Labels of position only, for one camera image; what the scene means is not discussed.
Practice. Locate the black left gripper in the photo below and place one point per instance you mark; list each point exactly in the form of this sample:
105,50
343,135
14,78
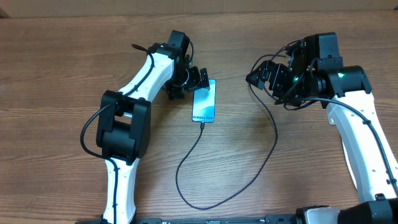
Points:
194,83

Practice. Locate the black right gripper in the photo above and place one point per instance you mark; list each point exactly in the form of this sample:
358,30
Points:
278,74

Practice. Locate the blue screen smartphone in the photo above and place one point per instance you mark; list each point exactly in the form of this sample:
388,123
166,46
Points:
203,110

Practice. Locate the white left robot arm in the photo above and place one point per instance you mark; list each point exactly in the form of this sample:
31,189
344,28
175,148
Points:
119,132

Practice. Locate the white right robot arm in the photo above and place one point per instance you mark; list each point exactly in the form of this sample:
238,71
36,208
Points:
349,105

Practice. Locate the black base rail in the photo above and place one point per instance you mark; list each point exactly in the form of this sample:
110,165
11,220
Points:
214,220

